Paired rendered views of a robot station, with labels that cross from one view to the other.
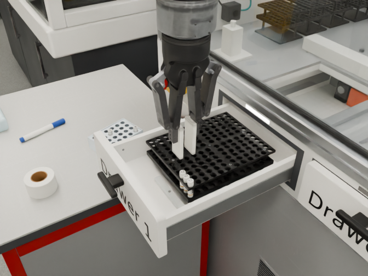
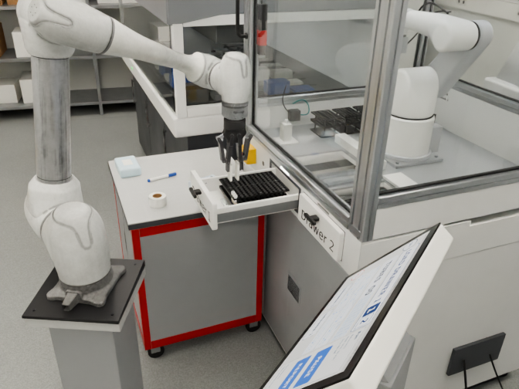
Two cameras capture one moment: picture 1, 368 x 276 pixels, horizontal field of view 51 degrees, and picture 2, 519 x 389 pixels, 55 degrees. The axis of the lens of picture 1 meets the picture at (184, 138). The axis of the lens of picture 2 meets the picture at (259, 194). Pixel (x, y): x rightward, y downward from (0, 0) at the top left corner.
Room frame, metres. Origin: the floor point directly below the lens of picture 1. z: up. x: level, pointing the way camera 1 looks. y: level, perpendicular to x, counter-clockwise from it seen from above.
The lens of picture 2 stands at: (-1.02, -0.35, 1.76)
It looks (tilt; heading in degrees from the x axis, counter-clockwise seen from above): 28 degrees down; 9
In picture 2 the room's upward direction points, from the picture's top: 1 degrees clockwise
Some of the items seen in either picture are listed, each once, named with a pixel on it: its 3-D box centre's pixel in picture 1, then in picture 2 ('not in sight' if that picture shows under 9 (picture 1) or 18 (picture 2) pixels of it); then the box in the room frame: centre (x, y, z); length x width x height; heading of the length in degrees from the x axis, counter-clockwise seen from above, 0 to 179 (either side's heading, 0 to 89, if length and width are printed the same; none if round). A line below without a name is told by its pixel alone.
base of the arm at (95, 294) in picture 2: not in sight; (83, 281); (0.09, 0.36, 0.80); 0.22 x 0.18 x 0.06; 0
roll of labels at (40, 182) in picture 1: (40, 182); (157, 200); (0.67, 0.34, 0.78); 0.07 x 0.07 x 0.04
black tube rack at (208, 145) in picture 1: (209, 156); (253, 191); (0.66, -0.06, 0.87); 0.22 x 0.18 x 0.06; 122
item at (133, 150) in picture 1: (212, 156); (255, 192); (0.66, -0.06, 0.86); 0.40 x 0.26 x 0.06; 122
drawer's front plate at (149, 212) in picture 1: (127, 188); (203, 198); (0.55, 0.11, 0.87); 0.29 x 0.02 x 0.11; 32
